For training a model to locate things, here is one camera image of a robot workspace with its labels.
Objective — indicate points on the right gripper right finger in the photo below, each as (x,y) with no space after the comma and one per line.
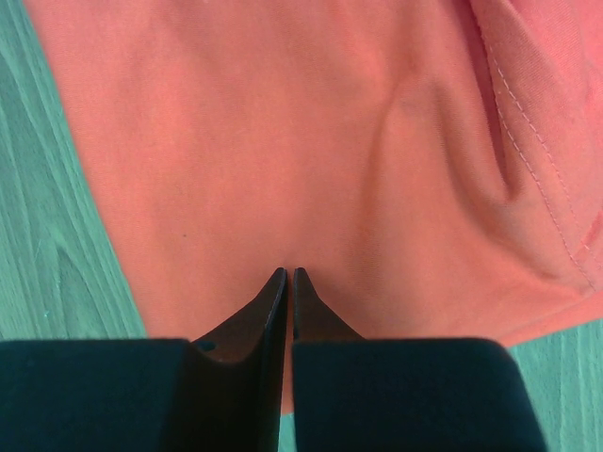
(426,394)

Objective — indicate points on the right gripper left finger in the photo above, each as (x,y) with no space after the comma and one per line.
(221,392)

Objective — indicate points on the orange t shirt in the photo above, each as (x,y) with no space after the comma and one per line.
(435,166)

